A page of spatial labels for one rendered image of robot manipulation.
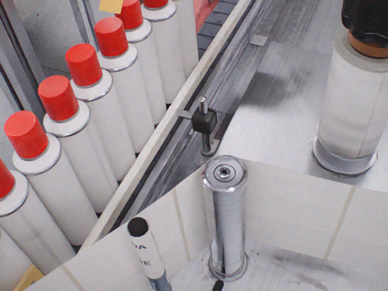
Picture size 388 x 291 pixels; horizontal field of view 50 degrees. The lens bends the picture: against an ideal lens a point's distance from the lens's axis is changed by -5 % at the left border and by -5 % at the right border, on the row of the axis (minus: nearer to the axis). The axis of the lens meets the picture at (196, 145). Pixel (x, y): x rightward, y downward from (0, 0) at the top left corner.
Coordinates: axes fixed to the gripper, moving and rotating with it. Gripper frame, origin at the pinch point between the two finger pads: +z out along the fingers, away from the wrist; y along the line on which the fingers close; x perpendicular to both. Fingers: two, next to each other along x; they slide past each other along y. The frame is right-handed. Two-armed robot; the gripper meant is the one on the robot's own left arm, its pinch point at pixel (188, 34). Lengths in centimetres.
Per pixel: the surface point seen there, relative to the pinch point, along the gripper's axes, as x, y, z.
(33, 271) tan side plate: -37.2, 4.0, 24.0
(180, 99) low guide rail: -8.4, 4.2, 9.3
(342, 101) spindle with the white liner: -15.4, 26.5, 3.6
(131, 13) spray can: -20.4, 1.0, -1.4
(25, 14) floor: 138, -166, 7
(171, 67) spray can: -9.5, 2.4, 5.0
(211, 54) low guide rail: 0.1, 4.5, 2.5
